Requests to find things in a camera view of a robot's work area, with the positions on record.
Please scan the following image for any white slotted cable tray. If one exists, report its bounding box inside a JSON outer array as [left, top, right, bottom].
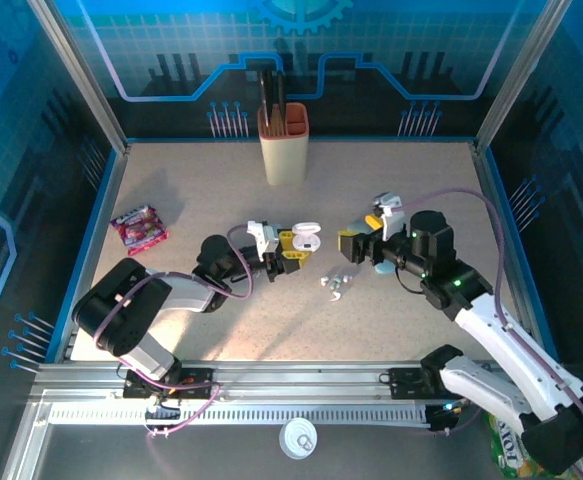
[[45, 403, 432, 427]]

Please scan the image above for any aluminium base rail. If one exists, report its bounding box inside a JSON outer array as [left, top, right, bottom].
[[28, 360, 580, 401]]

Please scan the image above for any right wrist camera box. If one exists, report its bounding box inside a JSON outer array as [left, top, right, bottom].
[[372, 191, 406, 240]]

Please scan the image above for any white round can lid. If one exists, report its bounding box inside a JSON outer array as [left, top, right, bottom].
[[278, 418, 318, 459]]

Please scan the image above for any aluminium frame post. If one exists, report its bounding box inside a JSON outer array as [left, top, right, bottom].
[[26, 0, 131, 154], [473, 0, 572, 151]]

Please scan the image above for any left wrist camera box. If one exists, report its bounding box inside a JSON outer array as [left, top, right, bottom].
[[247, 220, 281, 256]]

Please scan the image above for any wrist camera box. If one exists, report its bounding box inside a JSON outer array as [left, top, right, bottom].
[[372, 191, 406, 240], [247, 220, 281, 256]]

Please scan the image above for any green yellow snack bag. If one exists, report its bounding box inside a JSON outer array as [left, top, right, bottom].
[[485, 413, 580, 480]]

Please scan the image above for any purple candy packet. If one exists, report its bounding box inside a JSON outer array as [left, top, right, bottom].
[[109, 203, 171, 258]]

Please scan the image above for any aluminium side rail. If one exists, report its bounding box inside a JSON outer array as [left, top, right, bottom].
[[45, 144, 131, 362], [473, 142, 560, 362]]

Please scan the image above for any beige utensil holder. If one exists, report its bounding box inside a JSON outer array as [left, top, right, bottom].
[[257, 102, 311, 187]]

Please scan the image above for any black flat utensil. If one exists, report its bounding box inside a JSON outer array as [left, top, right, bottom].
[[272, 72, 287, 124], [257, 68, 275, 137]]

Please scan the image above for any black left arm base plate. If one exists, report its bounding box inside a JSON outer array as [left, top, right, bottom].
[[122, 366, 216, 401]]

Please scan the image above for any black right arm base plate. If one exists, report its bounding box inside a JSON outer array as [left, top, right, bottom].
[[387, 366, 452, 401]]

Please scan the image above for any light blue earbud charging case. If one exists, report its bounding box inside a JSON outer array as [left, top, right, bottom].
[[290, 222, 323, 253]]

